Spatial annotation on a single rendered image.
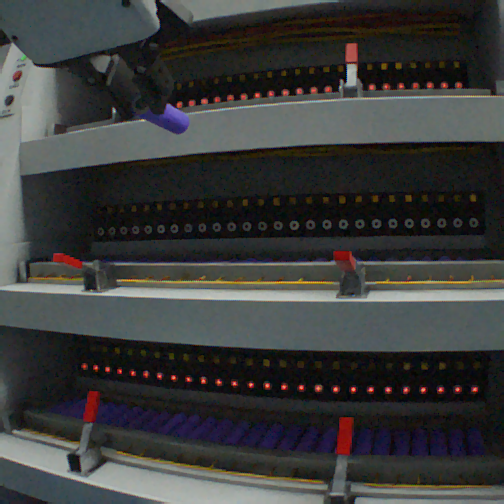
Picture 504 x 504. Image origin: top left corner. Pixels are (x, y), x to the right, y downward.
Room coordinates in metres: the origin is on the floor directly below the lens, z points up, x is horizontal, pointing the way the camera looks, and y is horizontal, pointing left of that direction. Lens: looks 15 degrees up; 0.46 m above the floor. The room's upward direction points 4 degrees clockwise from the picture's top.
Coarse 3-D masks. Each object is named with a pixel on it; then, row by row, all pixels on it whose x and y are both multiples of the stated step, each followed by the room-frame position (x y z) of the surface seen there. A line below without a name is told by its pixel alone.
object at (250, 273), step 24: (48, 264) 0.58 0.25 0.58; (120, 264) 0.54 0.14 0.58; (144, 264) 0.53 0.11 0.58; (168, 264) 0.52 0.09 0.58; (192, 264) 0.51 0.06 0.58; (216, 264) 0.51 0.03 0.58; (240, 264) 0.50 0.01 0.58; (264, 264) 0.49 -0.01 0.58; (288, 264) 0.48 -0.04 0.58; (312, 264) 0.47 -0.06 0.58; (336, 264) 0.47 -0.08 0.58; (384, 264) 0.45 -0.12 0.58; (408, 264) 0.44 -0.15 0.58; (432, 264) 0.44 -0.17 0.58; (456, 264) 0.43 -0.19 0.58; (480, 264) 0.42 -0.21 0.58
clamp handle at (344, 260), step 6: (336, 252) 0.37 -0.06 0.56; (342, 252) 0.37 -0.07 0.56; (348, 252) 0.36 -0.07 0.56; (336, 258) 0.37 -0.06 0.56; (342, 258) 0.37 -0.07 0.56; (348, 258) 0.36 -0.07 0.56; (342, 264) 0.38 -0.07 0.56; (348, 264) 0.38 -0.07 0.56; (354, 264) 0.39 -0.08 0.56; (342, 270) 0.40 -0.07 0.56; (348, 270) 0.40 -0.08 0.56; (354, 270) 0.41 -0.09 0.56; (348, 276) 0.43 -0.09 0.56; (354, 276) 0.43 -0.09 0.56
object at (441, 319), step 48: (48, 240) 0.65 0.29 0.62; (192, 240) 0.65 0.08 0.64; (240, 240) 0.63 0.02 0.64; (288, 240) 0.61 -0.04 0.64; (336, 240) 0.59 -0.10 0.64; (384, 240) 0.57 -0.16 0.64; (432, 240) 0.55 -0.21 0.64; (480, 240) 0.53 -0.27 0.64; (0, 288) 0.55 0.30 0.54; (48, 288) 0.55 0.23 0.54; (144, 288) 0.53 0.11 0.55; (144, 336) 0.50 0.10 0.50; (192, 336) 0.48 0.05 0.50; (240, 336) 0.46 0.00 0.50; (288, 336) 0.45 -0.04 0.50; (336, 336) 0.43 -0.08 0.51; (384, 336) 0.42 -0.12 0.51; (432, 336) 0.41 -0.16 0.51; (480, 336) 0.39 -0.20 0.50
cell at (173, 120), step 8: (136, 96) 0.30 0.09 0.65; (136, 104) 0.30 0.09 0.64; (144, 104) 0.30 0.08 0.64; (168, 104) 0.33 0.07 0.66; (136, 112) 0.30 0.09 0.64; (144, 112) 0.30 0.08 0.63; (168, 112) 0.32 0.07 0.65; (176, 112) 0.33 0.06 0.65; (152, 120) 0.32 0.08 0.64; (160, 120) 0.32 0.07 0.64; (168, 120) 0.33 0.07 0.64; (176, 120) 0.34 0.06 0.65; (184, 120) 0.35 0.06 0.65; (168, 128) 0.34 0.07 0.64; (176, 128) 0.35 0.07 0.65; (184, 128) 0.35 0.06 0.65
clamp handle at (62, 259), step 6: (54, 258) 0.45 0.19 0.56; (60, 258) 0.45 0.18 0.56; (66, 258) 0.46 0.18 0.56; (72, 258) 0.46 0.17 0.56; (66, 264) 0.46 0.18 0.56; (72, 264) 0.47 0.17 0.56; (78, 264) 0.47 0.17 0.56; (96, 264) 0.51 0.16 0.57; (84, 270) 0.50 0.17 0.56; (90, 270) 0.50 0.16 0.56; (96, 270) 0.51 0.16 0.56
